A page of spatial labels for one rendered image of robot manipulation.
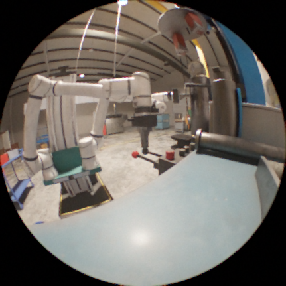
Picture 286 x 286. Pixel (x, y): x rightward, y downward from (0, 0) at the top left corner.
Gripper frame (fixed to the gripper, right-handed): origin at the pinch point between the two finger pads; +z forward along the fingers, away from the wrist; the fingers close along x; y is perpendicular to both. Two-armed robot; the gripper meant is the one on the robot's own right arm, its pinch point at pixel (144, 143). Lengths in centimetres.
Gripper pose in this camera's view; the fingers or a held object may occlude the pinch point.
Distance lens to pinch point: 47.1
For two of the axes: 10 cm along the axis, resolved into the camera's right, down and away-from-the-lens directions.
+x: 6.4, 1.5, -7.5
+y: -7.6, 2.1, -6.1
